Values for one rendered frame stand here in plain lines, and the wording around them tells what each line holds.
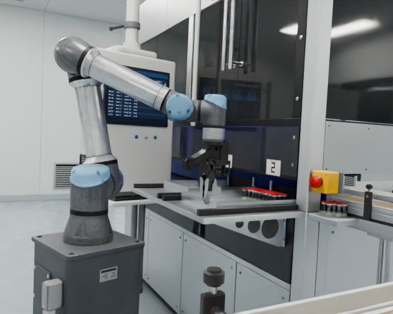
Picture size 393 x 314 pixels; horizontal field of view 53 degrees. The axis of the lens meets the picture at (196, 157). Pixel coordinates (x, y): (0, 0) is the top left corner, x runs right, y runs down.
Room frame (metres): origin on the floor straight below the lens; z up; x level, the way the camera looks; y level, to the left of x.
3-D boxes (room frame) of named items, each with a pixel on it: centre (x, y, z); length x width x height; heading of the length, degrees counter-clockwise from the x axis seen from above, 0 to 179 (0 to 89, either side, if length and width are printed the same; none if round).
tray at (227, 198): (1.45, -0.16, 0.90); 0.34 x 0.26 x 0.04; 118
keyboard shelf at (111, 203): (2.03, 0.29, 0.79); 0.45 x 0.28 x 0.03; 129
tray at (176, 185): (1.78, -0.06, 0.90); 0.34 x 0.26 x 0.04; 118
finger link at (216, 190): (1.30, -0.06, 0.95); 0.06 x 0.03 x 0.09; 118
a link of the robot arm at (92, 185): (1.22, 0.33, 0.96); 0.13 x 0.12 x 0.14; 176
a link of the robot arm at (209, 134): (1.31, -0.05, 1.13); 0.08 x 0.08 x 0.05
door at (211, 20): (2.00, -0.06, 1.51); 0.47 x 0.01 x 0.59; 28
